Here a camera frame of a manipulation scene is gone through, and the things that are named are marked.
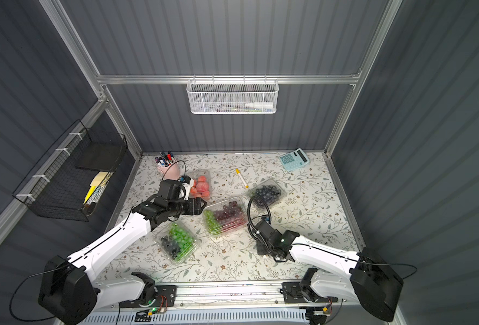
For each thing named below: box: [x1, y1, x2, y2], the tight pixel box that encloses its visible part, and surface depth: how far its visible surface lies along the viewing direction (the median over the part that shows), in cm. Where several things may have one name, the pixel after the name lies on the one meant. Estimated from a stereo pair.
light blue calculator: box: [278, 147, 310, 172], surface depth 117 cm
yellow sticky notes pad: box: [83, 171, 109, 205], surface depth 75 cm
